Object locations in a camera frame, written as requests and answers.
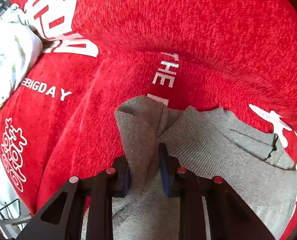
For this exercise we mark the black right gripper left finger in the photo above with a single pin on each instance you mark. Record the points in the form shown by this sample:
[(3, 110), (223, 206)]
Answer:
[(88, 199)]

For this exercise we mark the red bedspread with white characters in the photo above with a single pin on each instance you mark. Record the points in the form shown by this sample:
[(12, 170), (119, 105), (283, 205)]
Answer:
[(239, 55)]

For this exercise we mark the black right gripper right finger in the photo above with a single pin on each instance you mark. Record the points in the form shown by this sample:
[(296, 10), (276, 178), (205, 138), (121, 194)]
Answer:
[(209, 208)]

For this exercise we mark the grey knit garment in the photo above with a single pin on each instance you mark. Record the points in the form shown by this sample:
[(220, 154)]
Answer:
[(210, 143)]

